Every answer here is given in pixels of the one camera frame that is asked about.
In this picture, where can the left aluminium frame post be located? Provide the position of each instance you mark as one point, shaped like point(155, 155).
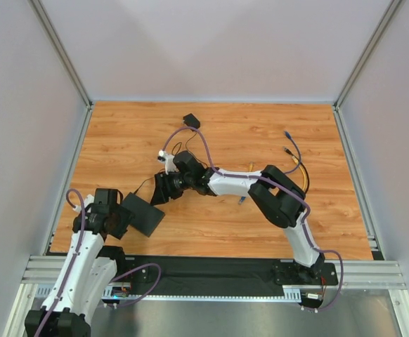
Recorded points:
point(47, 25)

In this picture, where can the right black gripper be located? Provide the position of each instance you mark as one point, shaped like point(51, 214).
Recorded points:
point(167, 186)

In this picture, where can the black power adapter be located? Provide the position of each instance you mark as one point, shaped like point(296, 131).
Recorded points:
point(191, 120)

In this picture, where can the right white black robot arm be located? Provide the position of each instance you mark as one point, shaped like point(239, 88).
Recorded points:
point(278, 198)

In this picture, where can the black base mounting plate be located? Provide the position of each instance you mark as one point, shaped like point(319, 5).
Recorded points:
point(140, 281)

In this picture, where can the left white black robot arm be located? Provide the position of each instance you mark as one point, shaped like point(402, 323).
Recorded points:
point(89, 267)

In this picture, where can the front aluminium frame rail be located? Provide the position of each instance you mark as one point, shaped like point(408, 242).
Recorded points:
point(350, 274)

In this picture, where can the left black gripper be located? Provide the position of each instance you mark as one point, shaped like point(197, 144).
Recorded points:
point(121, 221)

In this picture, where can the black network switch box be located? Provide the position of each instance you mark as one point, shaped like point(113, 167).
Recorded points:
point(144, 217)

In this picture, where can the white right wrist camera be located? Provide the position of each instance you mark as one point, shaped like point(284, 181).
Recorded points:
point(167, 160)

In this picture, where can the right aluminium frame post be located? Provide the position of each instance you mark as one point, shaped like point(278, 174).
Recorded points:
point(387, 17)

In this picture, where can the grey slotted cable duct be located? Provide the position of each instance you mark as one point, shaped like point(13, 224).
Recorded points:
point(290, 296)

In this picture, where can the aluminium frame post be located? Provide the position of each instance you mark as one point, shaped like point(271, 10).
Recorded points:
point(47, 25)
point(387, 17)

